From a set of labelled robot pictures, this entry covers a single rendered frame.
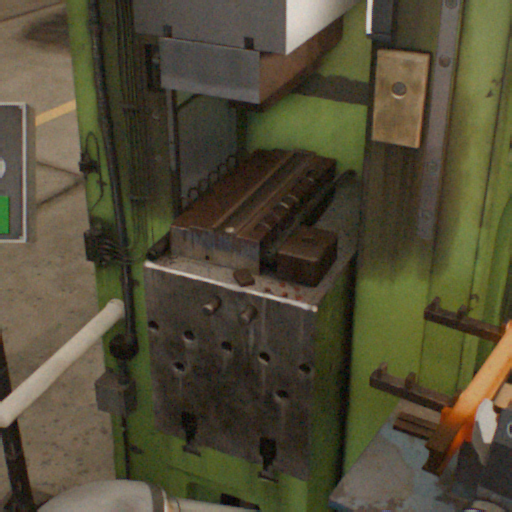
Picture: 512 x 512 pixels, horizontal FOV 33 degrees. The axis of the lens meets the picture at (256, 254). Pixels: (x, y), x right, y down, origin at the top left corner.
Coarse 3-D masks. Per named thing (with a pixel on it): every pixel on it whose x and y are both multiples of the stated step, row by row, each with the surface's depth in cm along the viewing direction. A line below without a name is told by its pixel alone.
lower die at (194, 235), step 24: (240, 168) 198; (264, 168) 196; (216, 192) 188; (240, 192) 186; (288, 192) 185; (192, 216) 178; (216, 216) 176; (192, 240) 174; (216, 240) 172; (240, 240) 169; (264, 240) 170; (240, 264) 172; (264, 264) 173
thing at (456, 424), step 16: (496, 352) 133; (496, 368) 130; (480, 384) 126; (496, 384) 129; (464, 400) 123; (480, 400) 123; (448, 416) 119; (464, 416) 119; (448, 432) 116; (464, 432) 120; (432, 448) 114; (448, 448) 118; (432, 464) 115
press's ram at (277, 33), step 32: (160, 0) 152; (192, 0) 149; (224, 0) 147; (256, 0) 144; (288, 0) 142; (320, 0) 155; (352, 0) 171; (160, 32) 155; (192, 32) 152; (224, 32) 149; (256, 32) 147; (288, 32) 145
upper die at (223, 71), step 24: (336, 24) 180; (168, 48) 156; (192, 48) 154; (216, 48) 151; (240, 48) 150; (312, 48) 171; (168, 72) 158; (192, 72) 156; (216, 72) 154; (240, 72) 152; (264, 72) 152; (288, 72) 162; (216, 96) 156; (240, 96) 154; (264, 96) 154
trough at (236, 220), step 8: (296, 152) 201; (288, 160) 198; (296, 160) 201; (280, 168) 195; (288, 168) 197; (272, 176) 191; (280, 176) 193; (264, 184) 188; (272, 184) 190; (256, 192) 185; (264, 192) 186; (248, 200) 182; (256, 200) 183; (240, 208) 179; (248, 208) 180; (232, 216) 176; (240, 216) 177; (224, 224) 173; (232, 224) 174; (224, 232) 171
